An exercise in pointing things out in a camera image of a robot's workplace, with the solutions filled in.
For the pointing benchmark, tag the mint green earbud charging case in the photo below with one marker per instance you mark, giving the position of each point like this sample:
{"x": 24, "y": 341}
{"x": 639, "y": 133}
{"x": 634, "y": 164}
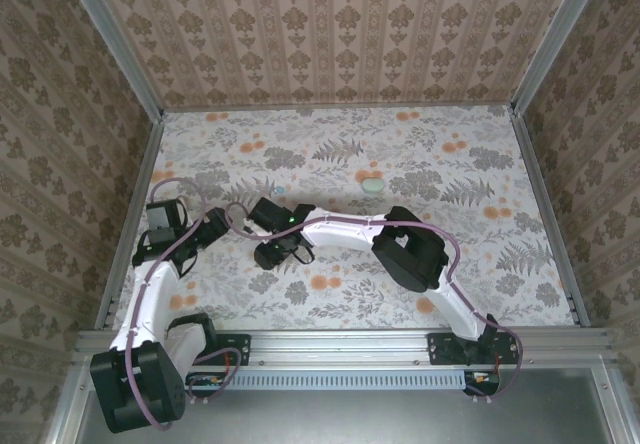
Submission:
{"x": 373, "y": 185}

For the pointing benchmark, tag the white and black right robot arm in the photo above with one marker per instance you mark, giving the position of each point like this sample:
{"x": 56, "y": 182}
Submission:
{"x": 340, "y": 236}

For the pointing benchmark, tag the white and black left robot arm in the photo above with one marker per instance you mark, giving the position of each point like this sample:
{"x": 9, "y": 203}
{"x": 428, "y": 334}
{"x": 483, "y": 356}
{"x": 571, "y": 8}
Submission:
{"x": 150, "y": 309}

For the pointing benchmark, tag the floral printed tablecloth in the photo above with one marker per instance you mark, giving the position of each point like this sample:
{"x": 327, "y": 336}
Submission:
{"x": 350, "y": 139}

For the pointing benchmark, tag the aluminium side rail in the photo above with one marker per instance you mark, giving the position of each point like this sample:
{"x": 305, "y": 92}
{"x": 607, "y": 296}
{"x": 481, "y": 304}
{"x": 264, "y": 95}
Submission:
{"x": 130, "y": 224}
{"x": 550, "y": 219}

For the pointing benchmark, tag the aluminium front rail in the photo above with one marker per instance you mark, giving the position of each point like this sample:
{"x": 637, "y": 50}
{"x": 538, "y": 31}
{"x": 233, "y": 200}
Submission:
{"x": 340, "y": 349}

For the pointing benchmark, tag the aluminium corner post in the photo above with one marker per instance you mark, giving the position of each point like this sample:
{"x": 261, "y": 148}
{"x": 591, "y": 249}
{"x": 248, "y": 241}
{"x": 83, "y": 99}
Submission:
{"x": 115, "y": 39}
{"x": 560, "y": 39}

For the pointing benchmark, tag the grey metal base plate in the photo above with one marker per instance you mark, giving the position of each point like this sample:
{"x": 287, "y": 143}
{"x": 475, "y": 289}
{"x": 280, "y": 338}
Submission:
{"x": 350, "y": 416}

